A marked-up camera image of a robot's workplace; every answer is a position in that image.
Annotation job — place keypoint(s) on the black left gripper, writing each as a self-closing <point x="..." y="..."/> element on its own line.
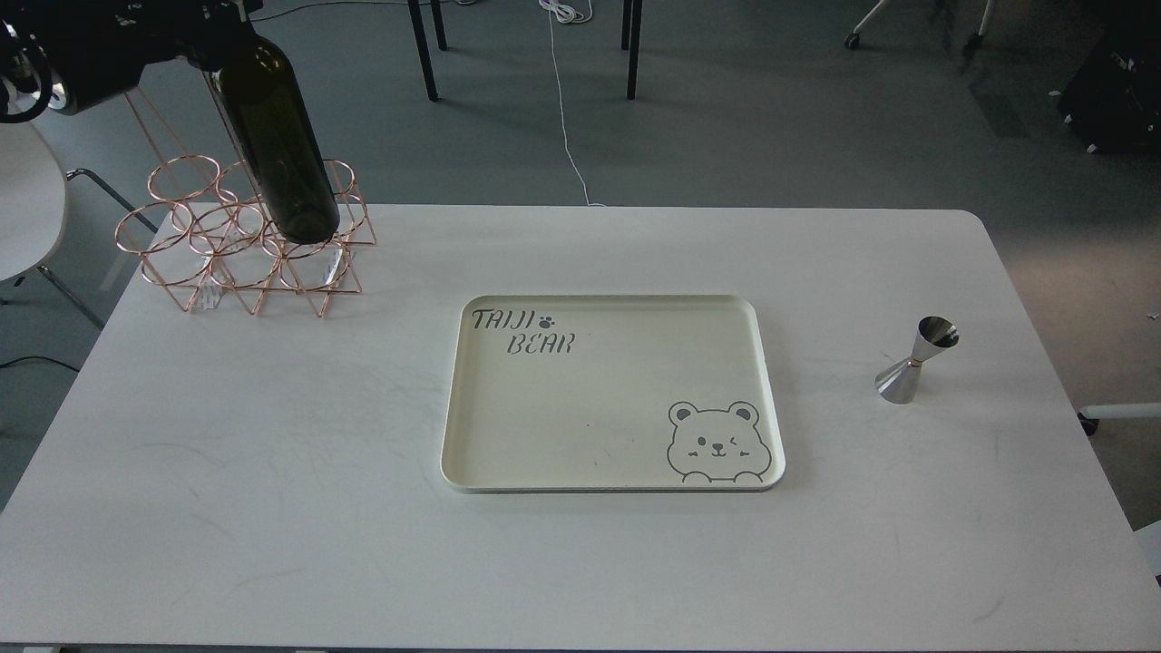
<point x="98" y="49"/>

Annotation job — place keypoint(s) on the dark green wine bottle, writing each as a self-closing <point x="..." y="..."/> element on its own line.
<point x="257" y="87"/>

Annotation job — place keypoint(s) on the stainless steel jigger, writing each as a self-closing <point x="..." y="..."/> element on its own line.
<point x="898" y="384"/>

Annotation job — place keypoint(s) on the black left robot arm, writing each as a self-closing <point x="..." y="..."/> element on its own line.
<point x="26" y="72"/>

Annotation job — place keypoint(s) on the black table leg left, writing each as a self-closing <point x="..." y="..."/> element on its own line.
<point x="421" y="41"/>

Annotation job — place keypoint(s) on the black table leg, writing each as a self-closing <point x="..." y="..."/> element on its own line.
<point x="630" y="41"/>
<point x="421" y="41"/>

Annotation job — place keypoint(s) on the black table leg right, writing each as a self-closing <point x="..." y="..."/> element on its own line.
<point x="630" y="41"/>

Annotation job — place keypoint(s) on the cream bear serving tray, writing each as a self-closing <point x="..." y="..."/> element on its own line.
<point x="588" y="393"/>

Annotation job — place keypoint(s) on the white office chair base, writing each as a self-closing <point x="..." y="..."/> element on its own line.
<point x="969" y="20"/>

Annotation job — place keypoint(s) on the black equipment case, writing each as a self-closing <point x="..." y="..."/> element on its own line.
<point x="1113" y="101"/>

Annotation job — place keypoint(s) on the copper wire bottle rack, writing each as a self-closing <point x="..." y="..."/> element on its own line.
<point x="207" y="232"/>

